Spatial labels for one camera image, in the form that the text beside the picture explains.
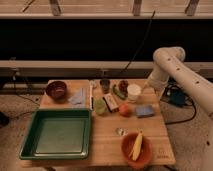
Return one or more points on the wooden block eraser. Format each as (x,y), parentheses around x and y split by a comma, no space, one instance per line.
(111,103)

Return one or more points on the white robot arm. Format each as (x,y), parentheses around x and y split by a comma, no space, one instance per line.
(168,62)

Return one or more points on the green plastic tray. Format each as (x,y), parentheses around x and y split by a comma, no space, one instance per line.
(56,134)

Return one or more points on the dark metal cup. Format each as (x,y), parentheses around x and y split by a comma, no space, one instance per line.
(105,85)

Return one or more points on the green cucumber toy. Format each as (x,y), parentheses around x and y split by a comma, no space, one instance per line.
(118,93)

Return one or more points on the green apple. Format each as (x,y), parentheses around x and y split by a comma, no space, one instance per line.
(100,107)

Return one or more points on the wooden cutting board table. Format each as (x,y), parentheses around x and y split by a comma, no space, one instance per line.
(105,142)

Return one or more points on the white cup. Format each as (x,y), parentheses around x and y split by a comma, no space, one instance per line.
(133,92)

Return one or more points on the orange fruit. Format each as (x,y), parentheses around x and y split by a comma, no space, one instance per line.
(125,110)

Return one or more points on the blue cloth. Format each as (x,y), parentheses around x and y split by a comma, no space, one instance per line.
(79,97)

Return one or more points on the blue sponge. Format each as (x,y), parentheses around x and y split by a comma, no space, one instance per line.
(144,111)

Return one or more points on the small clear glass piece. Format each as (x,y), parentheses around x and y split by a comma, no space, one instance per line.
(120,131)

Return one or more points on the dark red bowl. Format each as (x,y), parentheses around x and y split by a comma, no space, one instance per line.
(56,90)

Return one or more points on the black power adapter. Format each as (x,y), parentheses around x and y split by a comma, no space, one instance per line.
(177,98)

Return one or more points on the yellow banana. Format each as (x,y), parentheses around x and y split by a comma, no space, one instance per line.
(136,147)

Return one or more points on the orange bowl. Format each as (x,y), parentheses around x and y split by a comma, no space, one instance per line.
(145,153)

